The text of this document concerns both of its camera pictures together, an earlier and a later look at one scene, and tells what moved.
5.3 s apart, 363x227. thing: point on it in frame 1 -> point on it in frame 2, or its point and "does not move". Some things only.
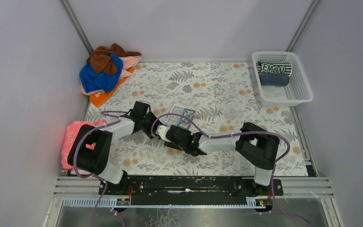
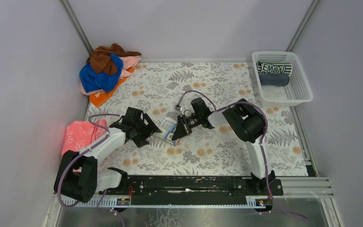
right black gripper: (170, 134) -> (185, 123)
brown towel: (101, 57) does not move
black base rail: (191, 190) does not move
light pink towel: (129, 62) does not move
